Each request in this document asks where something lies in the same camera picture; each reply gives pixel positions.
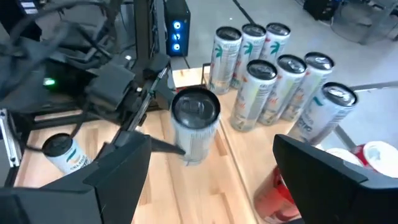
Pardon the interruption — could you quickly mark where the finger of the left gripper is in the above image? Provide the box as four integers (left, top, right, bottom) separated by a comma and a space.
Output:
149, 136, 187, 156
152, 77, 178, 111

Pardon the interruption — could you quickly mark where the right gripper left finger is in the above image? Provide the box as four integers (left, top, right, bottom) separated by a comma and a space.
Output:
0, 132, 152, 224

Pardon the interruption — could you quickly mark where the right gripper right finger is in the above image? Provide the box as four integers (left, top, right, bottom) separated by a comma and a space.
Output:
272, 134, 398, 224

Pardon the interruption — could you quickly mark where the white Celsius can blue band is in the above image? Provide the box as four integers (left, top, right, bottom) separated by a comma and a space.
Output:
170, 86, 222, 166

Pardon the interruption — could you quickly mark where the white Celsius can black lid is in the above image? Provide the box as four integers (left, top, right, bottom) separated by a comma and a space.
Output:
257, 54, 308, 126
41, 133, 93, 175

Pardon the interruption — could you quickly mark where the red Coca-Cola can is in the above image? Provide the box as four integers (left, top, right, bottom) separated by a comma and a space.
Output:
253, 147, 358, 224
350, 140, 398, 180

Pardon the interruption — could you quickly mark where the Celsius Arctic Vibe can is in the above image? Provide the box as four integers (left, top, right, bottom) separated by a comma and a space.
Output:
287, 82, 358, 146

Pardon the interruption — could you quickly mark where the Celsius can orange swirl logo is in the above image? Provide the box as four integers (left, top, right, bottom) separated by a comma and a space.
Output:
281, 52, 335, 123

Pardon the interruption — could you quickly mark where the black box with blue light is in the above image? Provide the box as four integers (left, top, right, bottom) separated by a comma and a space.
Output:
164, 0, 192, 58

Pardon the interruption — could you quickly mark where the black upright post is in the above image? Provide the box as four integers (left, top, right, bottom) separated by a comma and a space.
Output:
133, 0, 156, 82

